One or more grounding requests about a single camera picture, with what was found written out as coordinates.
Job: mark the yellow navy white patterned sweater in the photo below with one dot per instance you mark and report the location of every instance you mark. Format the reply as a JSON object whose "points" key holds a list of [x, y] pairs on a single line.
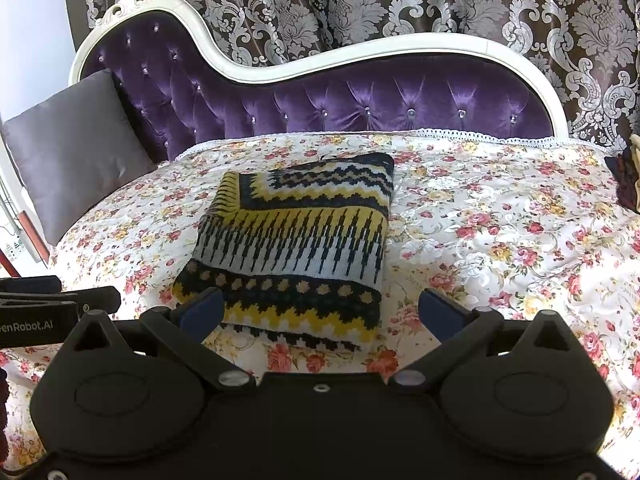
{"points": [[290, 240]]}

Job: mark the red pole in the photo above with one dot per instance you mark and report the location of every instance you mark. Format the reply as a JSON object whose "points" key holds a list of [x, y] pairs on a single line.
{"points": [[7, 265]]}

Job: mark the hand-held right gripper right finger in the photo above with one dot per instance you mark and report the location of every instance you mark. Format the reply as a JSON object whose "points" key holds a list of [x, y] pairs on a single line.
{"points": [[439, 311]]}

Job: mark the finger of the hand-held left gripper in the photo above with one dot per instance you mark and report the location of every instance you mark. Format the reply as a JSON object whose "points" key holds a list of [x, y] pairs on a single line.
{"points": [[100, 300]]}

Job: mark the dark red cloth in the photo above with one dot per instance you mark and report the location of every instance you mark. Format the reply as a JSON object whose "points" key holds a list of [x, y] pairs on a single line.
{"points": [[625, 182]]}

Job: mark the grey cushion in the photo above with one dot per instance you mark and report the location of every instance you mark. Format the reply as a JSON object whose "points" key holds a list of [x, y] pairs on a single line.
{"points": [[75, 155]]}

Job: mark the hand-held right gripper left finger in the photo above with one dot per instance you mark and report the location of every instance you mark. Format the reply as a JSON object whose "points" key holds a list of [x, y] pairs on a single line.
{"points": [[202, 311]]}

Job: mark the floral bed sheet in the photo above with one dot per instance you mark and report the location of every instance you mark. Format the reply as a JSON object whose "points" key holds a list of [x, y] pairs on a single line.
{"points": [[500, 240]]}

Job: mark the purple tufted sofa white frame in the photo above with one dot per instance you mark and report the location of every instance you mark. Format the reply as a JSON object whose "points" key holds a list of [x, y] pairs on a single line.
{"points": [[350, 95]]}

